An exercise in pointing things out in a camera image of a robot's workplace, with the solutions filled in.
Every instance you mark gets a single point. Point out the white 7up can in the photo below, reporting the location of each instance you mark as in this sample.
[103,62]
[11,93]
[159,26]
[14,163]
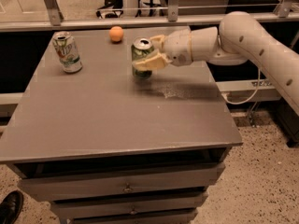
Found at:
[67,51]

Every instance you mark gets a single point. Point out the grey drawer cabinet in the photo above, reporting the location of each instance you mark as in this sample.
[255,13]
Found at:
[104,148]

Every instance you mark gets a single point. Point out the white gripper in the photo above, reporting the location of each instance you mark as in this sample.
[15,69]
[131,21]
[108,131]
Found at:
[177,47]

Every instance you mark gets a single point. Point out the orange fruit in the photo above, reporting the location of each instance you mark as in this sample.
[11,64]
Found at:
[116,34]

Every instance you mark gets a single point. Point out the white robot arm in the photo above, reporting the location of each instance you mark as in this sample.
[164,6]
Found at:
[237,39]

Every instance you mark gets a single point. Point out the black shoe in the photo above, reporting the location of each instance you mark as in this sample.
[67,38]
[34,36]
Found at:
[10,207]

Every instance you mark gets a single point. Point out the grey metal railing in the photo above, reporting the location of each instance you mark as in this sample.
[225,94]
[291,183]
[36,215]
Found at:
[35,15]

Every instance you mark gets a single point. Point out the black office chair base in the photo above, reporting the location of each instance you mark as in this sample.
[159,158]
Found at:
[110,9]

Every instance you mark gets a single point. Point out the green soda can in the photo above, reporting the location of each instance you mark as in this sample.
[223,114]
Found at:
[141,47]

